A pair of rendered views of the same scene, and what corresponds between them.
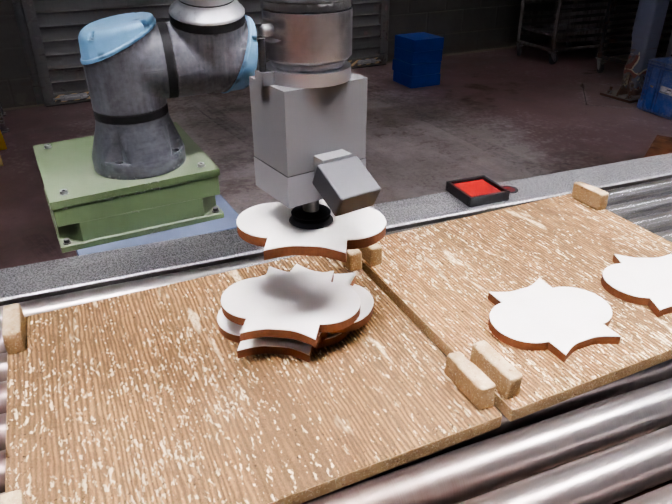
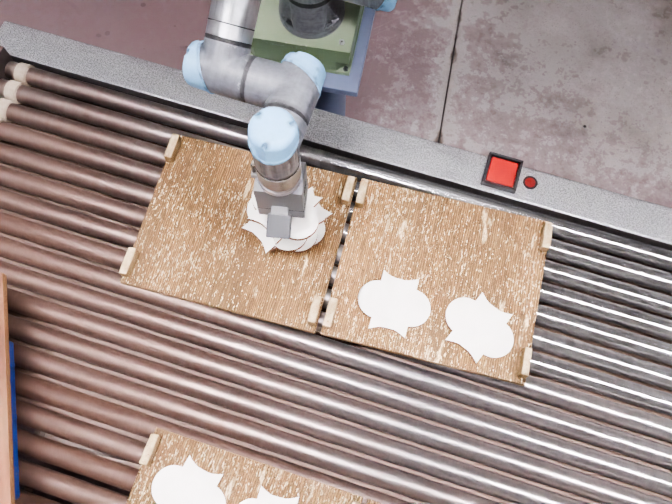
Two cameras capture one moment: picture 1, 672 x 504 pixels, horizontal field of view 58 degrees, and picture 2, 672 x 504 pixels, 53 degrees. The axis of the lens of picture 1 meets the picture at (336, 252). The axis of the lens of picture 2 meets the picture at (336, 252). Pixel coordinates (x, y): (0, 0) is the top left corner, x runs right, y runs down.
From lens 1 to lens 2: 1.01 m
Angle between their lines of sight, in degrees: 46
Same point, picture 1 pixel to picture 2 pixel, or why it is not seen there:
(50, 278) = (212, 100)
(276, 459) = (221, 289)
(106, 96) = not seen: outside the picture
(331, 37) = (275, 186)
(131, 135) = (297, 12)
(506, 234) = (455, 231)
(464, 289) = (380, 256)
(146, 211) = not seen: hidden behind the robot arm
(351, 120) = (293, 202)
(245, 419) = (225, 263)
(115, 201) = (277, 46)
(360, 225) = (299, 227)
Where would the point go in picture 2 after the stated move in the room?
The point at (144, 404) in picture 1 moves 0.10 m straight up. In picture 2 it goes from (197, 228) to (188, 210)
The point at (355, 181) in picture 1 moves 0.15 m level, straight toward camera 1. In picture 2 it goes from (279, 230) to (219, 291)
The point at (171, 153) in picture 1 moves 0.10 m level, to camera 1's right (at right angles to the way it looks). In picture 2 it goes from (323, 28) to (358, 52)
